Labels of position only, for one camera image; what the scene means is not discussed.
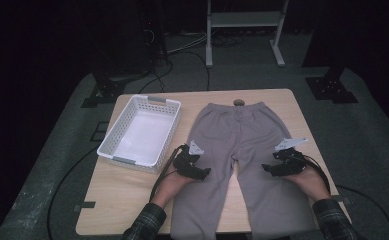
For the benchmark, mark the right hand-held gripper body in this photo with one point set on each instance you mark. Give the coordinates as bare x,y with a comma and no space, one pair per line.
290,163

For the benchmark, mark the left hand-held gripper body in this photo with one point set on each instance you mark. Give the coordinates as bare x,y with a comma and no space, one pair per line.
185,163

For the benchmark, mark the grey pants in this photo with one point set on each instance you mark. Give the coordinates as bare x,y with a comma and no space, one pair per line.
245,133

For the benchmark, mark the white plastic basket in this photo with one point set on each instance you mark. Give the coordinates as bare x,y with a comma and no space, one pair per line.
142,136

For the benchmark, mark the person's right hand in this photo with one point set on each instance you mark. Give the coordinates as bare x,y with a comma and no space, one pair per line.
310,181

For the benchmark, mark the person's left hand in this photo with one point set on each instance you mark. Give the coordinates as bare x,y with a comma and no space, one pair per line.
170,186

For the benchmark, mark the grey tape strip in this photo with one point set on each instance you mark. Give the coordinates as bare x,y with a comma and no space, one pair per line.
340,199
88,205

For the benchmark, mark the black stand base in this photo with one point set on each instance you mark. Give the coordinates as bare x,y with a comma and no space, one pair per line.
330,88
105,91

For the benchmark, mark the white metal stand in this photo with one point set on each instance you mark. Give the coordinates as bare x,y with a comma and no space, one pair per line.
245,18

